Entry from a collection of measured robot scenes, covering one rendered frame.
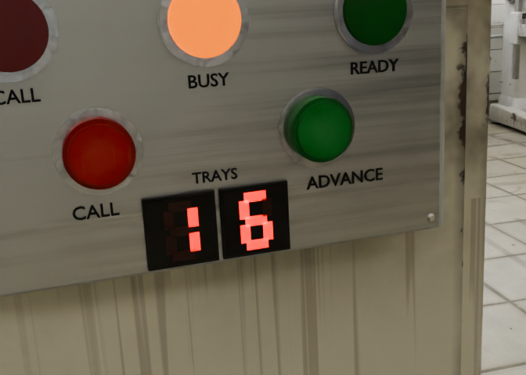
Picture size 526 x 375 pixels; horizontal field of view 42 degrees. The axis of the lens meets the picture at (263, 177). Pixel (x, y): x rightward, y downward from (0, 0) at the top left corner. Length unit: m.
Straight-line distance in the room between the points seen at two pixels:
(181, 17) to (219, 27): 0.02
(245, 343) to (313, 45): 0.16
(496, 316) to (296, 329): 1.55
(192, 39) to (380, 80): 0.09
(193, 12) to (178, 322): 0.16
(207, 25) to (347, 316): 0.18
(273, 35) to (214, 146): 0.06
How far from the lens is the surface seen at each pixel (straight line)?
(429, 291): 0.41
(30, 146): 0.30
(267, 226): 0.32
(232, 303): 0.37
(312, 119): 0.31
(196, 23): 0.30
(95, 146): 0.29
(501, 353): 1.74
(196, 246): 0.31
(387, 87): 0.33
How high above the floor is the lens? 0.82
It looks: 14 degrees down
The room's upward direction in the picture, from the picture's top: 3 degrees counter-clockwise
